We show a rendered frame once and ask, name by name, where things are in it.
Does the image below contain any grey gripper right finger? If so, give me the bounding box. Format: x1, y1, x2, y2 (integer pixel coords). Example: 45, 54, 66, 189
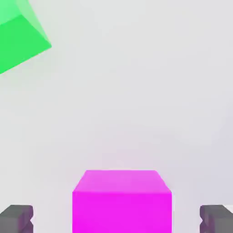
199, 204, 233, 233

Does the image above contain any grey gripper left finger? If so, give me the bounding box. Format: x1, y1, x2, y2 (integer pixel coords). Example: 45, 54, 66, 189
0, 204, 34, 233

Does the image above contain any small magenta cube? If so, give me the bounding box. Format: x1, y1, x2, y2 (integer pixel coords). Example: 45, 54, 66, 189
72, 170, 172, 233

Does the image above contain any small green cube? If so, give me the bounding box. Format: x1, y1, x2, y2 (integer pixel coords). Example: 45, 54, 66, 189
0, 0, 52, 75

